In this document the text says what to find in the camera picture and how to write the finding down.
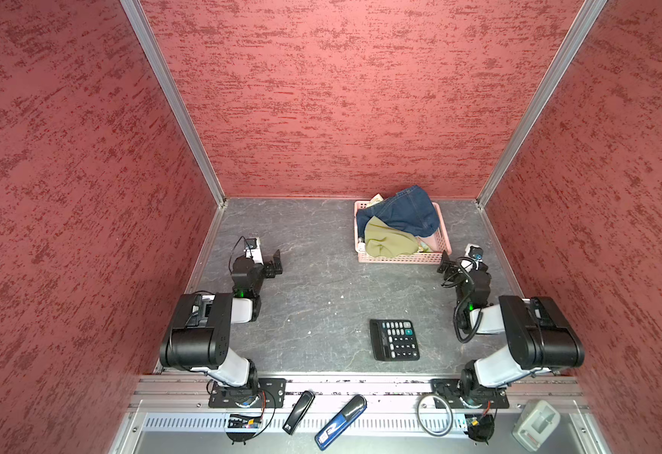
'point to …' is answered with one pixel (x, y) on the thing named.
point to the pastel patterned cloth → (423, 247)
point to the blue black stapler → (340, 422)
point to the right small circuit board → (481, 429)
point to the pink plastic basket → (419, 257)
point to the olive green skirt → (382, 240)
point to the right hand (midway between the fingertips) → (456, 256)
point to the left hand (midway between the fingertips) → (266, 255)
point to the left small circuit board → (239, 423)
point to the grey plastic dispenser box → (535, 422)
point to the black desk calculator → (394, 340)
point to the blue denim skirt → (409, 209)
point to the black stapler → (296, 417)
